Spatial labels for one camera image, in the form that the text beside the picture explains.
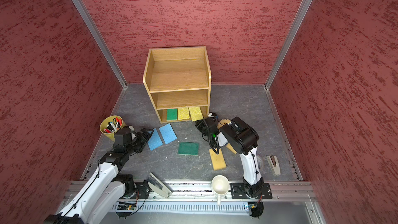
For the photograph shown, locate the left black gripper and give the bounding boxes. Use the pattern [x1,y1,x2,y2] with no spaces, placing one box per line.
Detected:
[126,128,154,155]

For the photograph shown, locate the dark green sponge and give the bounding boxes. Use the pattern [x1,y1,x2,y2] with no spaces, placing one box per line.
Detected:
[178,142,199,156]

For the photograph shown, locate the bright green sponge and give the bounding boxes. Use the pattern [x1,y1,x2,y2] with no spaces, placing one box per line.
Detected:
[166,108,178,121]

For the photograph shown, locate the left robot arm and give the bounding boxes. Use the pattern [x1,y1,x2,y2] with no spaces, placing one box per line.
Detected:
[44,127,154,224]

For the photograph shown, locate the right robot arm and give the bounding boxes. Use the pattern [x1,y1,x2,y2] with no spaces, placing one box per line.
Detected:
[195,117,264,198]

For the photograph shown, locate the wooden three-tier shelf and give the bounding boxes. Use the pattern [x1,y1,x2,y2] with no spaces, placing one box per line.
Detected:
[143,46,211,124]

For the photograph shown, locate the yellow smiley face sponge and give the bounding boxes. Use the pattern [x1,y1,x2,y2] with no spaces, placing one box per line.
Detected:
[217,119,231,130]

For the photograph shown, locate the markers in cup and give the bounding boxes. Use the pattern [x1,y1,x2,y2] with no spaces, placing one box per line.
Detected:
[103,117,123,133]

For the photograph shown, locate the yellow pen cup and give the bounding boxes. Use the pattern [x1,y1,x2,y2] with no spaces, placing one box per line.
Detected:
[99,115,125,142]

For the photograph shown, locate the left light blue sponge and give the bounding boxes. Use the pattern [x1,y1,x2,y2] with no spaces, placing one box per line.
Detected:
[148,129,163,151]

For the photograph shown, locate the light blue sponge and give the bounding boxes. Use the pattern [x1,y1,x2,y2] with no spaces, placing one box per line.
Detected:
[148,129,163,151]
[159,123,177,144]

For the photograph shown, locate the right light blue sponge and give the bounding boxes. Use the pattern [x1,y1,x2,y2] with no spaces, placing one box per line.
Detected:
[159,123,177,144]

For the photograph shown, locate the white mug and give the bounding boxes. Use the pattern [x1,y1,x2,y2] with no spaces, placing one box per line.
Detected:
[211,175,230,206]

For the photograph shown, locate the clear tape roll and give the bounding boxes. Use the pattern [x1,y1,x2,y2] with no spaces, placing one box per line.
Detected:
[257,157,264,170]

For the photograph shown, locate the beige stapler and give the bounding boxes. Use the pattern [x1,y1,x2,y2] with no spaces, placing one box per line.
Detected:
[266,155,281,176]

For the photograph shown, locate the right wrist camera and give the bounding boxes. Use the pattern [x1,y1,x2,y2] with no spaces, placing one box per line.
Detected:
[208,113,218,119]

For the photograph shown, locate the grey stapler on rail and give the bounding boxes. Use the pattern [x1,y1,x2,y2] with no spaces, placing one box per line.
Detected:
[147,172,172,198]

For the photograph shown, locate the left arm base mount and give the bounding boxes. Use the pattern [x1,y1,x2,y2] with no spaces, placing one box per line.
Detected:
[122,180,151,199]

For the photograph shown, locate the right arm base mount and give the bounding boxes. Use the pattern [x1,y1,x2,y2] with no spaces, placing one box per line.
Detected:
[230,183,273,200]

